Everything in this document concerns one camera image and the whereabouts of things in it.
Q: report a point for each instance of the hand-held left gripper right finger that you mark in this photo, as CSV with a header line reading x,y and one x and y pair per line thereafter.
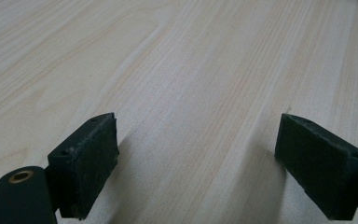
x,y
323,168

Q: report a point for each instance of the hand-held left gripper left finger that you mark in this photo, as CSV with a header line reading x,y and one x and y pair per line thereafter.
x,y
84,165

